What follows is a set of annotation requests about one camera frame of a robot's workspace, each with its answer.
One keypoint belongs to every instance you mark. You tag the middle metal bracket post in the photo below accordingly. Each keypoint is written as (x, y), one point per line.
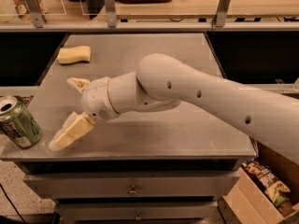
(111, 13)

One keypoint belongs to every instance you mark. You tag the left metal bracket post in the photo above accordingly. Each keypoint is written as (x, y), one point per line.
(36, 13)

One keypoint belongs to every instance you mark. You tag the green soda can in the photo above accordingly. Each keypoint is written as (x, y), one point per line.
(17, 123)

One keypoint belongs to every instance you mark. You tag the metal bracket post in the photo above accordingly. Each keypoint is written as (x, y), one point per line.
(221, 13)
(111, 13)
(36, 13)

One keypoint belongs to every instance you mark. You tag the yellow sponge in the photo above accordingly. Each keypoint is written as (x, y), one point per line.
(74, 55)

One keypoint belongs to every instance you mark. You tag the right metal bracket post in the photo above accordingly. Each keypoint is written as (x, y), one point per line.
(221, 13)

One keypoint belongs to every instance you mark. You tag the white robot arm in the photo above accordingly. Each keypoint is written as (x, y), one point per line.
(162, 82)

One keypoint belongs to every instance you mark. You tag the metal drawer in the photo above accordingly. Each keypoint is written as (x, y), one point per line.
(135, 211)
(131, 184)

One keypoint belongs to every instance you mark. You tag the cardboard box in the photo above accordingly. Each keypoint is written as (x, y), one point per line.
(247, 202)

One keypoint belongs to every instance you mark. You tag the orange snack package behind glass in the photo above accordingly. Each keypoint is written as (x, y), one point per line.
(22, 9)

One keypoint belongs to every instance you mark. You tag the snack bags in box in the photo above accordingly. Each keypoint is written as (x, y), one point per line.
(274, 189)

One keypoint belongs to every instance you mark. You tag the upper metal drawer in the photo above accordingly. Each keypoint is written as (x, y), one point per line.
(131, 184)

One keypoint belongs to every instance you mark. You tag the lower metal drawer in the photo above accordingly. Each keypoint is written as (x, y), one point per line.
(135, 211)

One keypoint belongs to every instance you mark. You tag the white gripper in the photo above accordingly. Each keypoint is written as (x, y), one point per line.
(95, 99)

